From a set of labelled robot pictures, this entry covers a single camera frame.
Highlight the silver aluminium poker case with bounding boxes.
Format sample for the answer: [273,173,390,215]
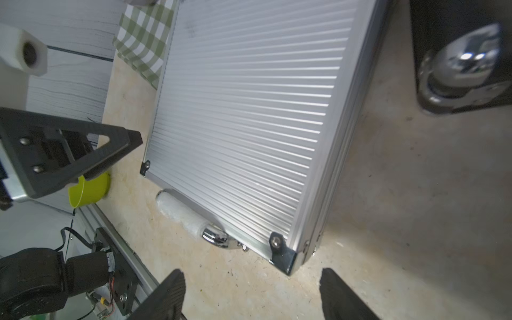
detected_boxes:
[140,1,391,275]

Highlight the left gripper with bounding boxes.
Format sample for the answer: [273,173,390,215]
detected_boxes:
[1,107,143,211]

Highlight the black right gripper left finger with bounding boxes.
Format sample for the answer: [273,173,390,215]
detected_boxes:
[128,269,186,320]

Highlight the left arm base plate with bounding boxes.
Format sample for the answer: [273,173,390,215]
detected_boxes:
[93,227,139,316]

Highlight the lilac ceramic bowl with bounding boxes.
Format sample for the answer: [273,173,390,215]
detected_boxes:
[125,0,158,7]

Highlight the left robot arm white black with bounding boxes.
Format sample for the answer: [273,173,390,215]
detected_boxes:
[1,107,143,319]

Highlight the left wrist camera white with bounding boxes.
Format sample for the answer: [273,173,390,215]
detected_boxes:
[1,24,48,77]

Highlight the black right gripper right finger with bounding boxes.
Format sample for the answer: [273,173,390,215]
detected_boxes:
[319,268,379,320]

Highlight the green white checkered cloth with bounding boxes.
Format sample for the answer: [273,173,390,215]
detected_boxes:
[113,1,176,89]

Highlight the black poker case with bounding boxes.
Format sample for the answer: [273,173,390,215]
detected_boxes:
[409,1,511,115]

